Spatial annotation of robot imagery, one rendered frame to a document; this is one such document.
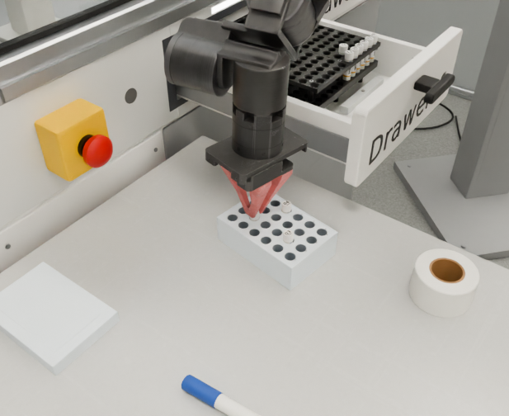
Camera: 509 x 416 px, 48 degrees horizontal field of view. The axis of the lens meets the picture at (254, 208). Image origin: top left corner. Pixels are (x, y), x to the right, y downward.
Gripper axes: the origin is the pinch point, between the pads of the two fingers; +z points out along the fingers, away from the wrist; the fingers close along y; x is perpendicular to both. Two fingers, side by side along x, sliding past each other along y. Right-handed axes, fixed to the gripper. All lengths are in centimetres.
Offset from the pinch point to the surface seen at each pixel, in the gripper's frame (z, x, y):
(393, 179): 78, -45, -115
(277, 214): 1.5, 1.5, -2.7
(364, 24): 6, -35, -67
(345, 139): -6.4, 3.0, -12.1
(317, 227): 1.3, 6.5, -4.4
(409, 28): 54, -90, -180
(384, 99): -11.8, 5.4, -15.3
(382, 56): -6.3, -8.4, -34.7
